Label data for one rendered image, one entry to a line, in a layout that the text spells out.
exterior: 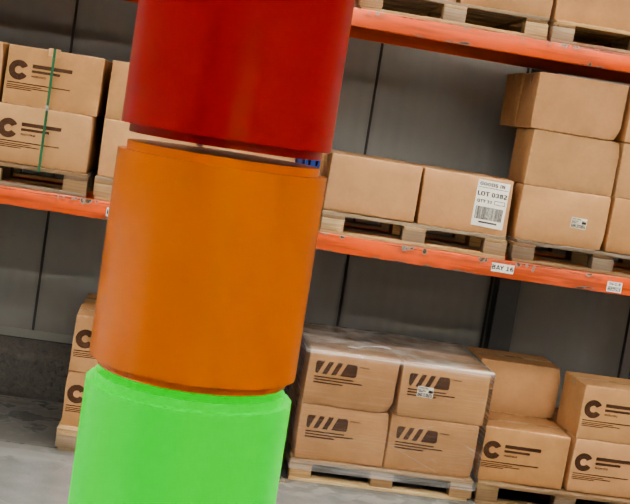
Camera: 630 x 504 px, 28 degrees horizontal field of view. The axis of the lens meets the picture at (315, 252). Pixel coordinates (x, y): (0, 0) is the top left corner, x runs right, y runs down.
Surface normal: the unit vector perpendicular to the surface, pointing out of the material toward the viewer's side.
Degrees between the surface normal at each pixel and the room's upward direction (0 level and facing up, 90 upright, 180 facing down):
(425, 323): 90
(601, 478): 91
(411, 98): 90
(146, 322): 90
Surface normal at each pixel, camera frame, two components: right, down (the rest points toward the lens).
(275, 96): 0.44, 0.16
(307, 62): 0.66, 0.18
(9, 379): 0.07, 0.11
